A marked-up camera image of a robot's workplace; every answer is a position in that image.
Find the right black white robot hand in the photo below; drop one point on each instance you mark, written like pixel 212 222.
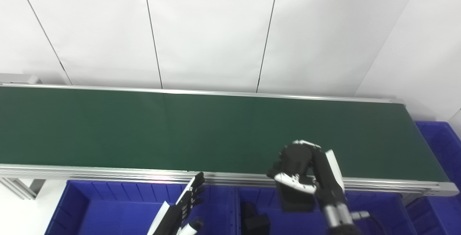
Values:
pixel 326 181

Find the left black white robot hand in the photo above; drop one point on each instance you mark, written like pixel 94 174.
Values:
pixel 180 213

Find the black cylinder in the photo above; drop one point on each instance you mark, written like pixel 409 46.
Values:
pixel 255 224
pixel 295 199

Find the blue bin with black part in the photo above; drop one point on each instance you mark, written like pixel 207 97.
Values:
pixel 378 217

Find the blue bin with white plate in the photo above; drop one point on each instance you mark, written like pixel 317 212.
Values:
pixel 108 213

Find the green conveyor belt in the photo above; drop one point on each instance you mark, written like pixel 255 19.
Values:
pixel 108 175
pixel 144 127

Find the aluminium conveyor leg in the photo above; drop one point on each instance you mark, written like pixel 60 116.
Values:
pixel 21 188
pixel 408 197

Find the large blue plastic bin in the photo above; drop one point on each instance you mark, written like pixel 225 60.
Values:
pixel 439 213

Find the grey conveyor motor housing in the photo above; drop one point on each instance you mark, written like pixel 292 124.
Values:
pixel 18 78

